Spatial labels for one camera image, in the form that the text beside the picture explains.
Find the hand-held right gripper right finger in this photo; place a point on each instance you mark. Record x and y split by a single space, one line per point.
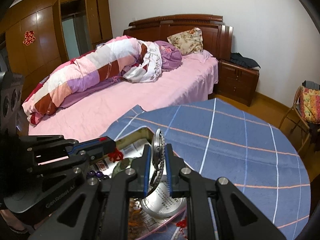
170 170

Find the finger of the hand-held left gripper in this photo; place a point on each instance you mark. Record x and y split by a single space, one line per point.
50 142
100 148

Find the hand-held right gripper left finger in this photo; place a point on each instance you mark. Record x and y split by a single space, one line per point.
147 170

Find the green jade ornament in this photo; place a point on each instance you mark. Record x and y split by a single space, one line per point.
122 165

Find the silver wristwatch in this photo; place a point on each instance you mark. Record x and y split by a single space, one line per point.
157 143

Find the pink tin box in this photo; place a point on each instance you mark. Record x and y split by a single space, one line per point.
130 138

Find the white jade bangle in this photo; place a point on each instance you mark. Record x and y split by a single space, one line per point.
155 213

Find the person's left forearm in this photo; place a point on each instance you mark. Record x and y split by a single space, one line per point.
10 217

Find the newspaper sheet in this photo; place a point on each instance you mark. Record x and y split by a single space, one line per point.
136 148

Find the blue plaid tablecloth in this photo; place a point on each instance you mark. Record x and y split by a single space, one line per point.
237 155

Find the pink patchwork quilt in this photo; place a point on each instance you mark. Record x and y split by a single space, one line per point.
87 80

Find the bed with pink sheet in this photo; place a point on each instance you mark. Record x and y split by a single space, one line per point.
150 95

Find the white floral cloth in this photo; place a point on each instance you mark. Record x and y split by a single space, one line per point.
150 65

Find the wooden wardrobe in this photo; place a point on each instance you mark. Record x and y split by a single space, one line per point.
45 42

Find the red paper decoration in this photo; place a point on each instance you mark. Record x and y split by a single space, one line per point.
29 38

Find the wooden nightstand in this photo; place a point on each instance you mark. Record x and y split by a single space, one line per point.
237 80

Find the purple blanket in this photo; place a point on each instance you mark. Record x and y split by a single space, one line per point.
170 55

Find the rattan chair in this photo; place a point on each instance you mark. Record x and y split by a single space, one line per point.
287 115

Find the dark folded clothes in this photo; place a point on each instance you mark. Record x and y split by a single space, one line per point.
242 61

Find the floral pillow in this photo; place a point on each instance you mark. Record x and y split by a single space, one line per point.
187 40

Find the wooden headboard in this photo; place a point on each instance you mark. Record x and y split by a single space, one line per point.
162 30

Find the dark red garment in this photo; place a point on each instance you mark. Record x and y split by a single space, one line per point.
315 135

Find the colourful patchwork cushion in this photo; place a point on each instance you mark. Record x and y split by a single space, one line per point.
310 105

